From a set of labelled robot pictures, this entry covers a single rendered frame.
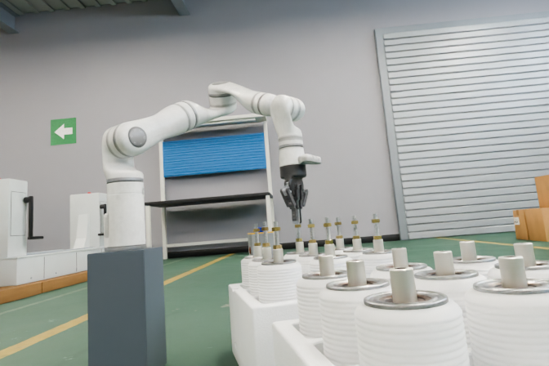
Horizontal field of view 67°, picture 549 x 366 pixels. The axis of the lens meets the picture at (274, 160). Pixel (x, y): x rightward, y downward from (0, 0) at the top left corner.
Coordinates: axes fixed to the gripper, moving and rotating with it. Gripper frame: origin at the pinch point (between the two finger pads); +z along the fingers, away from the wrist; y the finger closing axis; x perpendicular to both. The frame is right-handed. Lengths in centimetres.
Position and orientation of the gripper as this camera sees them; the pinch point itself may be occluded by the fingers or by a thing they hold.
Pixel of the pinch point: (296, 216)
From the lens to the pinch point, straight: 117.8
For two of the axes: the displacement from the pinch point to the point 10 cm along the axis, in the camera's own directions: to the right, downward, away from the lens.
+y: -5.1, -1.0, -8.5
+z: 0.8, 9.8, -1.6
